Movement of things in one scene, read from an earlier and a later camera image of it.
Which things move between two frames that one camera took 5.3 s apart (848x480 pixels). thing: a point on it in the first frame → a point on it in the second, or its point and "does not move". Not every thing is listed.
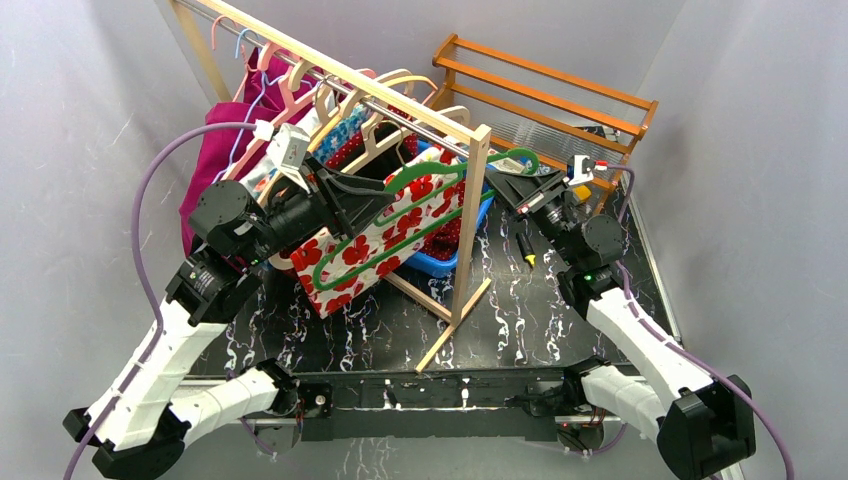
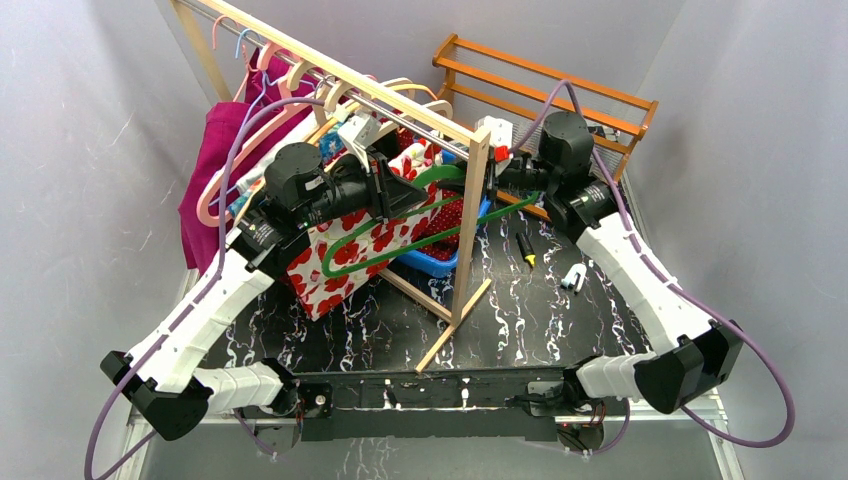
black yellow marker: [526, 248] does not move
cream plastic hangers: [379, 136] → [386, 101]
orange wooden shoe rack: [582, 138] does not move
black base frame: [492, 402] does not move
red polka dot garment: [354, 150] → [404, 139]
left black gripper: [324, 201] → [383, 188]
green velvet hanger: [420, 192] → [428, 173]
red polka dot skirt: [443, 242] does not move
